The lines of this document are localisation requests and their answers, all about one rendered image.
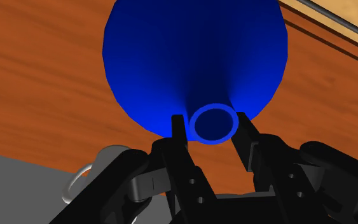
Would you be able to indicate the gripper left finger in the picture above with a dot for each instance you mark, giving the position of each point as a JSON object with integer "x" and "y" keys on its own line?
{"x": 166, "y": 173}

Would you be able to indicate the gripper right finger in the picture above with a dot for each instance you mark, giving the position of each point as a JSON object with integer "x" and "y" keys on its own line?
{"x": 290, "y": 173}

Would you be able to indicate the blue vase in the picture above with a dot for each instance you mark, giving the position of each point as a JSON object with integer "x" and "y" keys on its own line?
{"x": 191, "y": 56}

